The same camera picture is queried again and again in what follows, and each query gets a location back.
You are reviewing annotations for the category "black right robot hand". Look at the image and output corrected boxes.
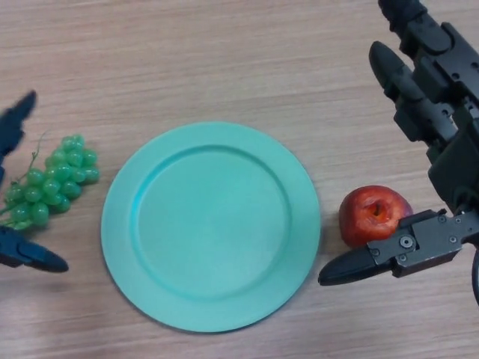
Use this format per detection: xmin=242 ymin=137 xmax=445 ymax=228
xmin=317 ymin=0 xmax=479 ymax=287

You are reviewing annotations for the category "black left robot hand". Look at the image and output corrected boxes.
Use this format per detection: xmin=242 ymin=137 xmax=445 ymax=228
xmin=0 ymin=90 xmax=70 ymax=273

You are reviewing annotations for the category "green grape bunch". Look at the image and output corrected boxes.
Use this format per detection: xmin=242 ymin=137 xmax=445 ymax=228
xmin=0 ymin=131 xmax=101 ymax=231

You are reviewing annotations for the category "green round plate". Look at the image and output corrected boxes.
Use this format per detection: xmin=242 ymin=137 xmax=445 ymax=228
xmin=100 ymin=120 xmax=322 ymax=334

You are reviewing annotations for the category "red apple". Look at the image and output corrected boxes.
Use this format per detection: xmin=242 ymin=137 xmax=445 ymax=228
xmin=338 ymin=185 xmax=415 ymax=248

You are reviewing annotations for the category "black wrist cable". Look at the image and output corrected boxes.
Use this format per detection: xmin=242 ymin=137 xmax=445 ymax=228
xmin=470 ymin=245 xmax=479 ymax=300

